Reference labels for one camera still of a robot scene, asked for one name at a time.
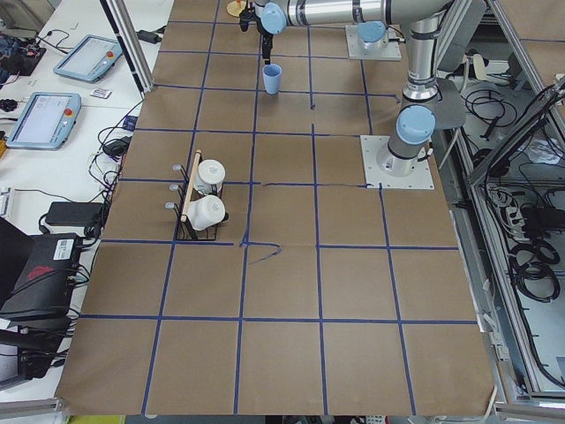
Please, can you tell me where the white mug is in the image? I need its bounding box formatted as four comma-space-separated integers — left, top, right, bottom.
194, 159, 226, 195
188, 194, 229, 231

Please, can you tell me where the teach pendant far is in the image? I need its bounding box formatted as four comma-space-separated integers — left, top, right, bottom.
53, 34, 123, 83

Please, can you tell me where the white mug front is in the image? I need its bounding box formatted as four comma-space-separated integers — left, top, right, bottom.
188, 194, 229, 231

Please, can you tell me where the black power adapter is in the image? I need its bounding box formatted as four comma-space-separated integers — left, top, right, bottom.
39, 201, 102, 234

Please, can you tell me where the aluminium frame post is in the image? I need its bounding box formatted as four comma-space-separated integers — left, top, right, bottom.
100, 0, 154, 94

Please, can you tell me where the light blue cup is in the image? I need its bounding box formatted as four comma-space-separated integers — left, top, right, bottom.
262, 64, 283, 95

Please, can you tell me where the teach pendant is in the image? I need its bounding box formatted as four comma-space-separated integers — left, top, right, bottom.
53, 34, 123, 83
6, 92, 82, 150

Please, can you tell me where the black mug rack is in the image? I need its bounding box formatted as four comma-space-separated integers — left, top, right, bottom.
165, 159, 229, 241

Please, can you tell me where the teach pendant near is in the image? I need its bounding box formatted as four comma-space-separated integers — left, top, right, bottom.
6, 92, 82, 150

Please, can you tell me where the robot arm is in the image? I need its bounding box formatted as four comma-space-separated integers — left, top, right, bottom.
235, 1, 486, 178
357, 21, 388, 51

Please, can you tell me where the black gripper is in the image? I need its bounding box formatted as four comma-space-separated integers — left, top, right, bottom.
239, 0, 274, 64

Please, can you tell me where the wooden rack rod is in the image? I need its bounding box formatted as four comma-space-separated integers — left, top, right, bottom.
180, 149, 202, 223

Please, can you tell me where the wooden mug tree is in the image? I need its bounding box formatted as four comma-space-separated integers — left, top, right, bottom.
226, 0, 252, 18

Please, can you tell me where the black computer box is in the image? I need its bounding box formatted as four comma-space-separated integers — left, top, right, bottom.
1, 219, 83, 322

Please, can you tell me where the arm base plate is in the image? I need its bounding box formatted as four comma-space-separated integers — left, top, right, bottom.
360, 135, 434, 190
345, 21, 402, 62

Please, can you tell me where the white mug rear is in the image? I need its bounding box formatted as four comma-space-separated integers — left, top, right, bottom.
194, 159, 226, 195

